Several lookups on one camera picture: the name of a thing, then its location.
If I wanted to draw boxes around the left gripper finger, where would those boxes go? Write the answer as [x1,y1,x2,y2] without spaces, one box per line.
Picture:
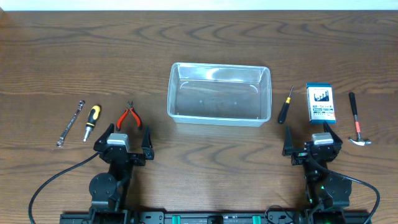
[93,123,114,152]
[141,126,154,160]

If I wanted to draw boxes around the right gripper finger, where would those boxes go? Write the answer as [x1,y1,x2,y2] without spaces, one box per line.
[323,121,343,145]
[282,126,294,156]

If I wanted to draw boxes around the stubby yellow black screwdriver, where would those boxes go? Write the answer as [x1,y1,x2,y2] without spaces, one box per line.
[83,105,101,142]

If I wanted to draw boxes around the small black yellow screwdriver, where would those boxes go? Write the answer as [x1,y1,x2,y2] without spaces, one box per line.
[277,86,294,124]

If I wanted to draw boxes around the red handled pliers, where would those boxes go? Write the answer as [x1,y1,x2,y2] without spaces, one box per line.
[116,100,143,132]

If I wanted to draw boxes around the silver ratchet wrench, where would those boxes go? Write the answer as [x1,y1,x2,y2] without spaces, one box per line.
[56,100,85,147]

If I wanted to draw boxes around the blue white screw box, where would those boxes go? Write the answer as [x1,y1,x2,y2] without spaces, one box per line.
[306,82,336,124]

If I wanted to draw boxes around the clear plastic container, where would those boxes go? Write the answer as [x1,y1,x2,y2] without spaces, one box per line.
[167,62,272,127]

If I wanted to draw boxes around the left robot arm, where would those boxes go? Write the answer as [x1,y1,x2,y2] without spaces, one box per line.
[88,124,154,223]

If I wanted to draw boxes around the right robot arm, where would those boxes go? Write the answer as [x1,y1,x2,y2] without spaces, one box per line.
[282,123,352,223]

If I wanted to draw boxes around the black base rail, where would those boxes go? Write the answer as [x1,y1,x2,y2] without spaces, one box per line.
[59,210,371,224]

